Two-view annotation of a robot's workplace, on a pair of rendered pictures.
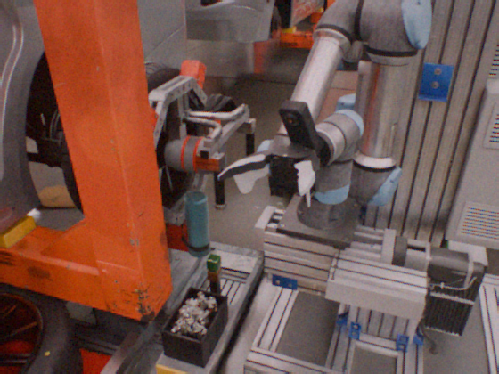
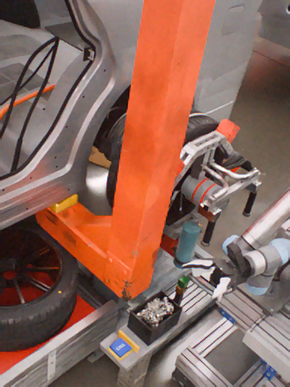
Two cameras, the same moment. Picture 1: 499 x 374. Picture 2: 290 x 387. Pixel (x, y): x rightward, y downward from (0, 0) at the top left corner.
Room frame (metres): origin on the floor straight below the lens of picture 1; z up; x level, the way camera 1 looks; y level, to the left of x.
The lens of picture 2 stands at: (-0.44, -0.15, 2.28)
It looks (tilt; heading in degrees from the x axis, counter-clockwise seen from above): 38 degrees down; 19
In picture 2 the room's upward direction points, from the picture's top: 11 degrees clockwise
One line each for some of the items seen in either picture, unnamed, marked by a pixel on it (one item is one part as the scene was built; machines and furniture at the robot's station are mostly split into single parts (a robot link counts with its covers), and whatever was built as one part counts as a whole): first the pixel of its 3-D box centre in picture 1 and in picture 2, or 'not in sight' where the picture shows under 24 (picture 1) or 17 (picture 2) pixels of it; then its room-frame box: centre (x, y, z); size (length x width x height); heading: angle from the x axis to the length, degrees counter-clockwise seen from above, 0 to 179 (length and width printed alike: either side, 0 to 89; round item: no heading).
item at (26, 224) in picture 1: (5, 228); (59, 197); (1.18, 0.85, 0.71); 0.14 x 0.14 x 0.05; 72
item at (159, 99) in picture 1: (179, 152); (194, 186); (1.48, 0.28, 0.85); 0.54 x 0.07 x 0.54; 162
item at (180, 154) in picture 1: (196, 154); (205, 193); (1.46, 0.21, 0.85); 0.21 x 0.14 x 0.14; 72
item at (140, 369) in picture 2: not in sight; (135, 362); (0.86, 0.19, 0.21); 0.10 x 0.10 x 0.42; 72
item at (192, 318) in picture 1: (196, 324); (155, 317); (0.92, 0.17, 0.51); 0.20 x 0.14 x 0.13; 161
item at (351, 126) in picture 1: (338, 134); (269, 258); (0.80, -0.18, 1.21); 0.11 x 0.08 x 0.09; 146
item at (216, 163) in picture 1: (209, 160); (209, 210); (1.26, 0.14, 0.93); 0.09 x 0.05 x 0.05; 72
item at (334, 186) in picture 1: (325, 174); (257, 274); (0.81, -0.16, 1.12); 0.11 x 0.08 x 0.11; 56
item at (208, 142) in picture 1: (194, 120); (209, 176); (1.35, 0.19, 1.03); 0.19 x 0.18 x 0.11; 72
